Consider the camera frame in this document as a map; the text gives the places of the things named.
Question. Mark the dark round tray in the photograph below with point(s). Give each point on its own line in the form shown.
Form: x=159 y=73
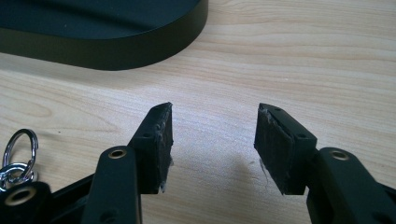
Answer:
x=93 y=31

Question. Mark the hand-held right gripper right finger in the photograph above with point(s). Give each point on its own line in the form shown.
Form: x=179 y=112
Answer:
x=280 y=149

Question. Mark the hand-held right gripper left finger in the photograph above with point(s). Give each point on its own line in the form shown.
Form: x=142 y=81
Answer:
x=152 y=149

